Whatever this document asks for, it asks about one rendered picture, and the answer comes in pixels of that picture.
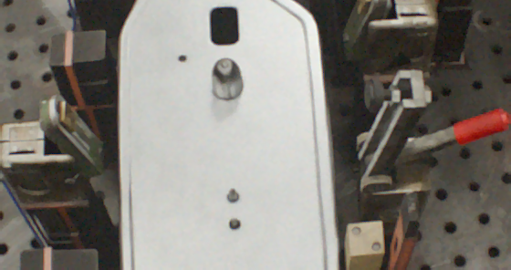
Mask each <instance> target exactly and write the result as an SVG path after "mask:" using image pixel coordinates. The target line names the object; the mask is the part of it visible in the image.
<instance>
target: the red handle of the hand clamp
mask: <svg viewBox="0 0 511 270"><path fill-rule="evenodd" d="M510 123H511V119H510V117H509V114H508V113H507V112H504V111H503V110H502V109H496V110H494V111H488V112H486V113H484V114H481V115H479V116H476V117H474V118H471V119H465V120H462V121H460V122H457V123H455V124H454V126H453V127H451V128H449V129H443V130H439V131H436V132H435V133H432V134H430V135H426V136H423V137H421V138H419V139H417V140H409V141H407V143H406V145H405V147H404V150H403V152H402V153H401V155H400V156H399V158H398V160H397V161H396V162H395V166H396V165H400V164H403V163H405V162H407V161H412V160H415V159H417V158H421V157H422V156H425V155H428V154H431V153H434V152H436V151H440V150H443V149H448V148H452V147H453V146H456V145H458V144H460V145H461V146H463V145H465V144H467V143H470V142H473V141H476V140H480V139H482V138H485V137H490V136H493V135H495V134H497V133H500V132H503V131H505V130H507V124H510ZM375 153H376V151H372V152H370V153H369V155H368V156H366V157H365V165H366V169H368V168H369V166H370V163H371V159H372V158H373V157H374V155H375Z"/></svg>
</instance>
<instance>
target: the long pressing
mask: <svg viewBox="0 0 511 270"><path fill-rule="evenodd" d="M227 7H230V8H233V9H235V10H236V11H237V13H238V25H239V41H238V42H237V43H234V44H232V45H221V46H220V45H215V44H213V42H212V38H211V20H212V18H211V14H212V12H213V10H215V9H217V8H227ZM181 55H185V56H186V57H187V60H186V61H185V62H180V61H179V60H178V57H179V56H181ZM221 57H230V58H232V59H233V60H235V61H236V62H237V64H238V65H239V68H240V71H241V77H242V84H243V90H242V91H241V93H240V94H239V95H238V97H237V98H235V99H230V100H224V99H219V98H218V97H217V96H216V95H215V94H214V92H213V89H212V86H213V85H212V78H211V71H212V68H213V65H214V63H215V62H216V61H217V60H218V59H220V58H221ZM231 188H235V189H236V191H237V193H238V194H239V200H238V201H237V202H229V201H228V200H227V195H228V192H229V190H230V189H231ZM336 189H337V184H336V174H335V165H334V156H333V148H332V138H331V129H330V120H329V95H328V87H327V81H326V74H325V66H324V57H323V48H322V38H321V31H320V27H319V24H318V20H317V19H316V18H315V17H314V16H313V14H312V13H311V12H310V11H309V10H308V9H307V8H305V7H304V6H303V5H300V4H299V3H298V2H297V1H296V0H136V1H135V4H134V5H133V7H132V9H131V11H130V13H129V16H128V18H127V20H126V22H125V24H124V25H123V27H122V29H121V32H120V39H119V57H118V196H119V232H120V270H342V262H341V244H340V236H339V210H338V202H337V193H336ZM233 219H237V220H239V221H240V223H241V226H240V227H239V228H238V229H235V230H234V229H231V228H230V227H229V225H228V224H229V222H230V221H231V220H233Z"/></svg>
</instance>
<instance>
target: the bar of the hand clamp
mask: <svg viewBox="0 0 511 270"><path fill-rule="evenodd" d="M439 97H440V95H439V91H437V90H430V89H429V86H425V85H424V84H423V81H422V72H421V71H406V70H399V72H398V74H397V76H396V78H395V79H394V82H393V84H392V85H391V86H390V88H389V89H383V85H382V83H381V82H380V81H379V79H378V78H370V81H369V82H367V84H366V86H365V91H364V100H365V106H366V108H367V109H369V111H370V112H377V113H378V112H379V111H380V109H381V111H380V113H379V115H378V116H377V118H376V119H375V121H374V123H373V127H372V129H371V130H370V133H369V135H368V137H367V139H366V140H365V142H364V144H363V147H362V149H361V151H360V154H359V159H360V161H365V157H366V156H368V155H369V153H370V152H372V151H376V153H375V155H374V157H373V158H372V159H371V163H370V166H369V168H368V169H367V171H366V172H365V173H364V175H363V177H362V179H361V181H362V180H363V179H365V178H367V177H370V176H374V175H386V176H389V174H390V172H391V170H392V168H393V167H394V166H395V162H396V161H397V160H398V158H399V156H400V155H401V154H402V152H403V150H404V147H405V145H406V143H407V141H409V139H410V137H411V136H412V132H413V131H414V129H415V128H416V127H417V125H418V122H419V120H420V118H421V117H422V115H423V113H424V111H425V109H426V107H429V104H430V103H431V102H438V101H439ZM361 181H360V182H361Z"/></svg>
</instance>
